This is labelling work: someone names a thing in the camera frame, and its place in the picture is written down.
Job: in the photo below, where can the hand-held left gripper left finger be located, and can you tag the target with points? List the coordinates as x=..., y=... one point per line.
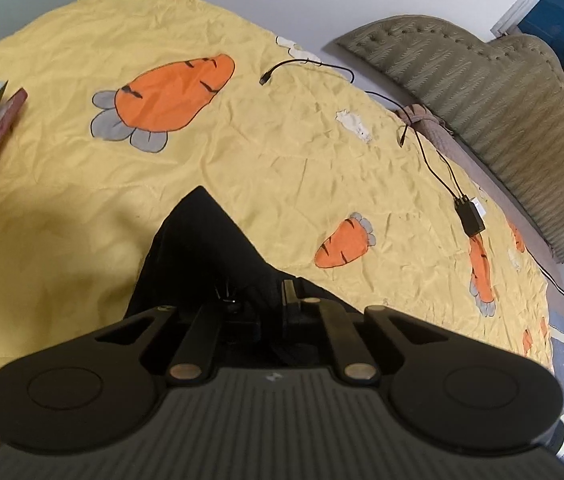
x=201, y=332

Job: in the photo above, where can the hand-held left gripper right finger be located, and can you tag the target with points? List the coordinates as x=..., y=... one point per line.
x=334, y=335

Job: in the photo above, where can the black pants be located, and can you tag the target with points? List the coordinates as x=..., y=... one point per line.
x=202, y=250

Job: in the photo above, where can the black charger adapter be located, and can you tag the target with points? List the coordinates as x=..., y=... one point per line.
x=470, y=217

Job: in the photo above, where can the yellow carrot print blanket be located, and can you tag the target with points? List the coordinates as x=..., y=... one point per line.
x=272, y=150

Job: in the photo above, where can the blue patterned cloth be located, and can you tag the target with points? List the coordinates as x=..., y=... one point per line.
x=561, y=355

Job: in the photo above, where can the brown striped cloth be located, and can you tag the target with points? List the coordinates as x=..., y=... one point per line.
x=421, y=117

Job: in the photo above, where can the olive upholstered headboard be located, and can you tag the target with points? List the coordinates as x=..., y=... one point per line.
x=501, y=110

